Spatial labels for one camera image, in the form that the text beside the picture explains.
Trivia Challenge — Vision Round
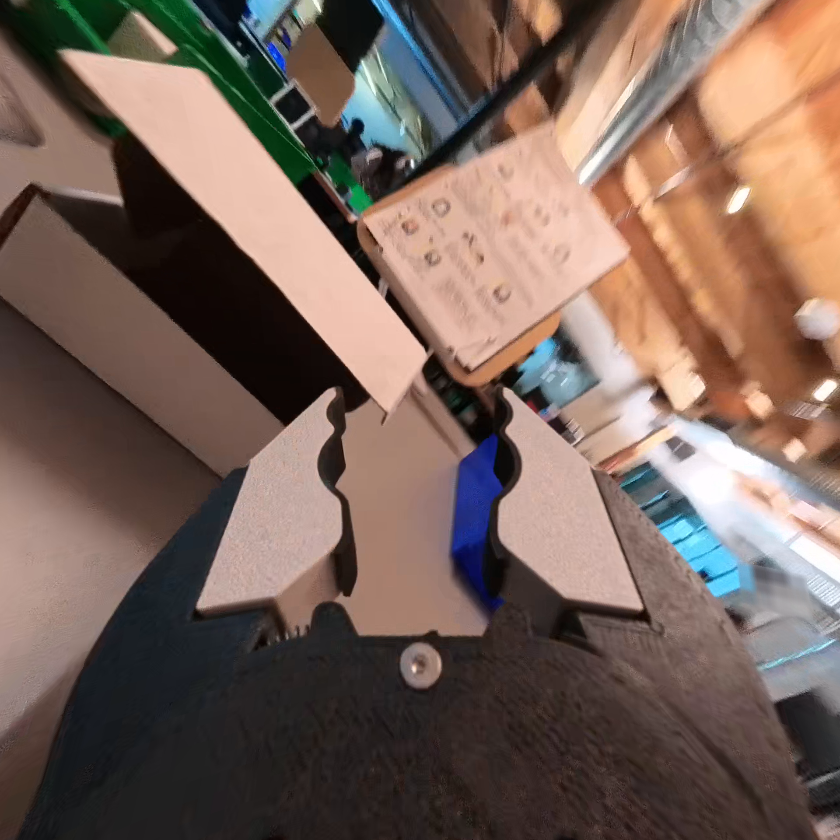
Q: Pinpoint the white cardboard mailer box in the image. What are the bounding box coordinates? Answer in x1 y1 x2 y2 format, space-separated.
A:
108 11 180 64
0 49 431 481

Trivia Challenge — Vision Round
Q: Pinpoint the blue plastic bin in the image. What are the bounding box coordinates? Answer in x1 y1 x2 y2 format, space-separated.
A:
451 432 521 616

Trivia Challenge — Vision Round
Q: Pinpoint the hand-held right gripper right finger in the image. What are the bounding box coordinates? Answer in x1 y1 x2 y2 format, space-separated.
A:
487 386 645 616

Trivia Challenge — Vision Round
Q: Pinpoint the black metal pole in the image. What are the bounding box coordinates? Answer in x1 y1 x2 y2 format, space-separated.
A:
420 26 592 173

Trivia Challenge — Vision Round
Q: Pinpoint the wooden background stand board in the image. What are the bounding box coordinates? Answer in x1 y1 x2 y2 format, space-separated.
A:
287 25 357 127

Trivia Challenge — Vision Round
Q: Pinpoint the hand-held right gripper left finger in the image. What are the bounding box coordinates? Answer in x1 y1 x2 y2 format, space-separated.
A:
194 386 361 618

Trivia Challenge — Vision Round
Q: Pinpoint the black monitor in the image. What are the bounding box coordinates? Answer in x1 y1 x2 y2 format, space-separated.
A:
314 0 386 58

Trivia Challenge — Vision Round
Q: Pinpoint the wooden document stand board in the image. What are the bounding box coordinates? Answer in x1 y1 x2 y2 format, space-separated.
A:
356 121 632 389

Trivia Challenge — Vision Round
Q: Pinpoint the stack of teal bins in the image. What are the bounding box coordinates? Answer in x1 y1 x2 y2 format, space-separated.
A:
619 458 757 599

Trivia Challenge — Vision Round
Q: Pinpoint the green plastic bin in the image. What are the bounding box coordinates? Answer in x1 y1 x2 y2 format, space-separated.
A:
7 0 370 212

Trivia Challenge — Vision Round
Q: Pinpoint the white frame stand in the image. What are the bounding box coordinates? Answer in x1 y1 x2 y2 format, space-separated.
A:
272 84 317 127

